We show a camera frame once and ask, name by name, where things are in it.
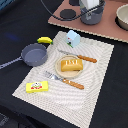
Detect orange bread loaf toy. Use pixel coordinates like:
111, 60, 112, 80
61, 59, 83, 71

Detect grey pan with handle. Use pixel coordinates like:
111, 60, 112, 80
0, 43, 48, 69

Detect yellow toy banana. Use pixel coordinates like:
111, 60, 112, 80
37, 37, 53, 44

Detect yellow butter box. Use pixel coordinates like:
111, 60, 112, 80
26, 81, 48, 93

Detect dark grey pot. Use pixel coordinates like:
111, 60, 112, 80
80, 0, 105, 25

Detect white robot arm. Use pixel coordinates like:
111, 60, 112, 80
79, 0, 100, 9

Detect round wooden plate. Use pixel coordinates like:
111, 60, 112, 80
55, 55, 82, 79

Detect beige woven placemat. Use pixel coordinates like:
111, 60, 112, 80
13, 31, 114, 128

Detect salmon pink board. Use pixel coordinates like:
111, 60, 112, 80
48, 0, 128, 43

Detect beige bowl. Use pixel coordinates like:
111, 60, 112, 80
116, 4, 128, 31

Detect fork with wooden handle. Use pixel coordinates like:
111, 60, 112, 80
44, 71, 84, 90

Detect knife with wooden handle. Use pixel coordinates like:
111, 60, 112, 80
58, 50, 97, 63

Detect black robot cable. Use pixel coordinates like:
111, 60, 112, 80
40, 0, 101, 22

